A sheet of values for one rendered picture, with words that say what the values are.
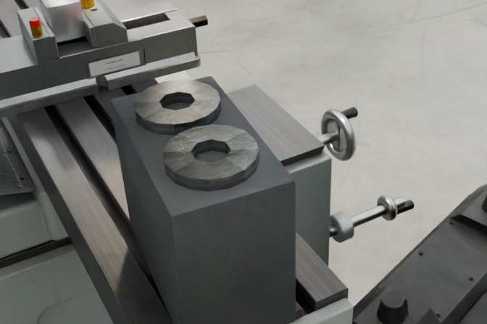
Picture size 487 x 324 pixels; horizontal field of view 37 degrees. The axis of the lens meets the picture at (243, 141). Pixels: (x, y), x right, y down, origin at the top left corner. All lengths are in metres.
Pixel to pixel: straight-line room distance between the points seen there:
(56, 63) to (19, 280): 0.35
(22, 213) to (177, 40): 0.37
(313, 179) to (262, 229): 0.73
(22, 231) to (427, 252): 0.71
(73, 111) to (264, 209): 0.56
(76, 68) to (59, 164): 0.20
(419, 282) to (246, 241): 0.68
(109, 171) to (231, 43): 2.42
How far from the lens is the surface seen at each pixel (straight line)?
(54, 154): 1.07
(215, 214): 0.65
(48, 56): 1.17
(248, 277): 0.71
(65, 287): 1.29
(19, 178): 1.17
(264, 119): 1.47
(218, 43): 3.41
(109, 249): 0.89
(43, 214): 1.19
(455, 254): 1.39
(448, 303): 1.30
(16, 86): 1.18
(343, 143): 1.58
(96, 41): 1.18
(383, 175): 2.55
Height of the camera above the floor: 1.52
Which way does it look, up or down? 34 degrees down
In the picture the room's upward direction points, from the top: 3 degrees counter-clockwise
